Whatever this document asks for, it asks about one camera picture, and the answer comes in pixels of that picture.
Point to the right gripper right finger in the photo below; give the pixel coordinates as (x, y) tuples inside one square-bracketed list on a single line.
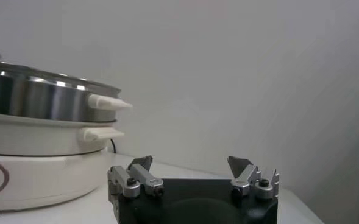
[(247, 176)]

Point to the white electric cooker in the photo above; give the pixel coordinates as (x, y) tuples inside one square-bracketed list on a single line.
[(45, 182)]

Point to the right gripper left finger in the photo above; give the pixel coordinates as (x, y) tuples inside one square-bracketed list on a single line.
[(142, 176)]

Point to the stainless steel steamer basket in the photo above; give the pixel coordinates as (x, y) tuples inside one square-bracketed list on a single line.
[(45, 100)]

